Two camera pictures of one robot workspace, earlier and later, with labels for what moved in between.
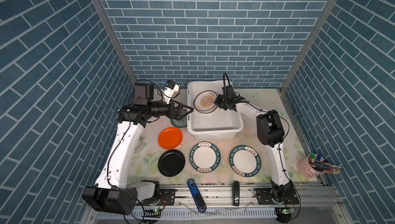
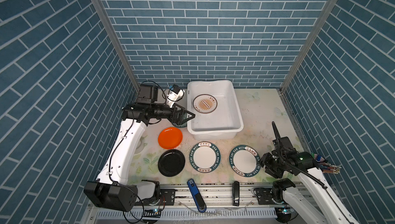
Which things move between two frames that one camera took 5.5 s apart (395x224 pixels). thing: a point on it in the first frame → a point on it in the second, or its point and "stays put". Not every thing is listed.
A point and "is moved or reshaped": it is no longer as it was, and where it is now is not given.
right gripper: (216, 101) → (265, 157)
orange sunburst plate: (204, 100) is moved or reshaped
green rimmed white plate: (245, 161) stays put
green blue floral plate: (181, 123) stays put
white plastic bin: (219, 124) stays put
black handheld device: (236, 193) stays put
